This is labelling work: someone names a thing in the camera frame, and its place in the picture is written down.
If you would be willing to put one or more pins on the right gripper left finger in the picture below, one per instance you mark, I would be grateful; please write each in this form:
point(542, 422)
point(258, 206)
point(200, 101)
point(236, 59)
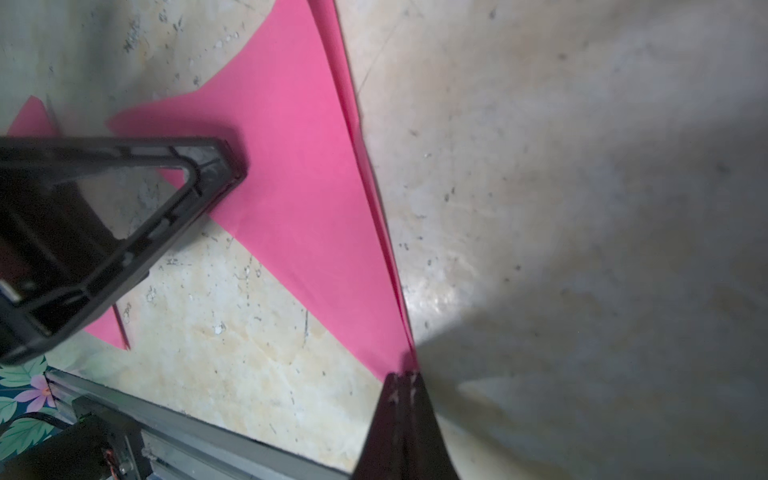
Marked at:
point(385, 451)

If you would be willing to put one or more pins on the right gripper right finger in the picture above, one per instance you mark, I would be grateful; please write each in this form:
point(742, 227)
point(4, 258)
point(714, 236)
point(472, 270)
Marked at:
point(428, 455)

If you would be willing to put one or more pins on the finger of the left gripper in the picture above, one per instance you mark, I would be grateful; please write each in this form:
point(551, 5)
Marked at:
point(63, 263)

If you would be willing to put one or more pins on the pink square paper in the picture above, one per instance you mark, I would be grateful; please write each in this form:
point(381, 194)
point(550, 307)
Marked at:
point(33, 121)

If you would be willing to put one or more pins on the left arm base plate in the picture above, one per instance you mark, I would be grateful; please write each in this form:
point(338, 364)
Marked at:
point(102, 443)

